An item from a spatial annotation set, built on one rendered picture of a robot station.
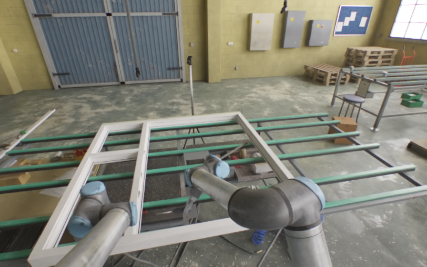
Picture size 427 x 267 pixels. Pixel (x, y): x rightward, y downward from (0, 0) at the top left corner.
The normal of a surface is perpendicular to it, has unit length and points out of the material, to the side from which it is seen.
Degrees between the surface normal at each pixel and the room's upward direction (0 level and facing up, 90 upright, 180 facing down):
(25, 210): 0
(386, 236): 0
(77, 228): 90
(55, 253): 0
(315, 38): 90
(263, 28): 90
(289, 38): 90
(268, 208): 43
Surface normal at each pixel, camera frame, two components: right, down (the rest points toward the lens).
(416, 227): 0.00, -0.88
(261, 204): -0.35, -0.45
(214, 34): 0.18, 0.47
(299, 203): 0.32, -0.22
